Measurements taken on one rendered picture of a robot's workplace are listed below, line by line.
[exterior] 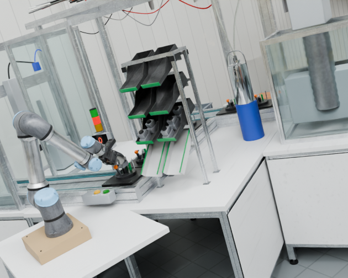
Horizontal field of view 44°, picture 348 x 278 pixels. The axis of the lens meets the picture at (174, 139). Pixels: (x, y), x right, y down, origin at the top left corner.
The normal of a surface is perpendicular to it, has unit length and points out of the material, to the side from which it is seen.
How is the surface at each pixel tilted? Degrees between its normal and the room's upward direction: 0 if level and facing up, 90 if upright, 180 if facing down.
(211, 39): 90
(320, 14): 90
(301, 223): 90
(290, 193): 90
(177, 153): 45
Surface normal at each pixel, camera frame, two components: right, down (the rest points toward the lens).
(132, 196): -0.43, 0.35
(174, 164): -0.59, -0.40
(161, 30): 0.55, 0.07
